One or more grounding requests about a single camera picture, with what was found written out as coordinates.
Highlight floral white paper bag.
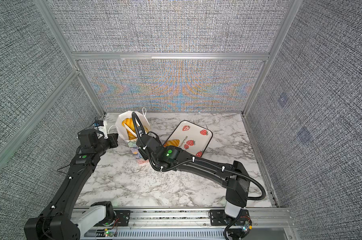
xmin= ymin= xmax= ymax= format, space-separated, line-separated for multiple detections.
xmin=108 ymin=108 xmax=151 ymax=165

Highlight long fake bread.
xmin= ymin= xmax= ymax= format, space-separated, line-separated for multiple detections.
xmin=122 ymin=118 xmax=137 ymax=140

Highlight white silver serving tongs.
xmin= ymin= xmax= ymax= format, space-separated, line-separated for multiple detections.
xmin=123 ymin=123 xmax=137 ymax=140

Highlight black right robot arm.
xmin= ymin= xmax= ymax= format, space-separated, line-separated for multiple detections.
xmin=137 ymin=134 xmax=250 ymax=218

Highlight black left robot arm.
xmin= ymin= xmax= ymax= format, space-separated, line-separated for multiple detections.
xmin=24 ymin=129 xmax=119 ymax=240

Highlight fake croissant left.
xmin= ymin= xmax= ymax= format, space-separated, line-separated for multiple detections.
xmin=164 ymin=139 xmax=180 ymax=147

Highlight white tray black rim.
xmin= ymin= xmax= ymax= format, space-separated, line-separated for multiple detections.
xmin=164 ymin=121 xmax=213 ymax=157

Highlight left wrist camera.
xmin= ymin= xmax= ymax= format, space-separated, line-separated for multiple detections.
xmin=93 ymin=120 xmax=108 ymax=139

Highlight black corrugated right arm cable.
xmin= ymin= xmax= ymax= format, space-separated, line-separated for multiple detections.
xmin=131 ymin=111 xmax=267 ymax=202

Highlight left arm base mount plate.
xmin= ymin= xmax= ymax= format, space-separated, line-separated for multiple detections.
xmin=106 ymin=210 xmax=131 ymax=229

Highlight aluminium front rail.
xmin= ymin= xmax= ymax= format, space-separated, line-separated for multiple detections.
xmin=83 ymin=207 xmax=300 ymax=240

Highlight aluminium enclosure frame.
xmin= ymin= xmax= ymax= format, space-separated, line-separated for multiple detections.
xmin=0 ymin=0 xmax=303 ymax=211

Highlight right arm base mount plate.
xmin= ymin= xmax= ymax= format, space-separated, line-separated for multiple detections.
xmin=208 ymin=209 xmax=252 ymax=226

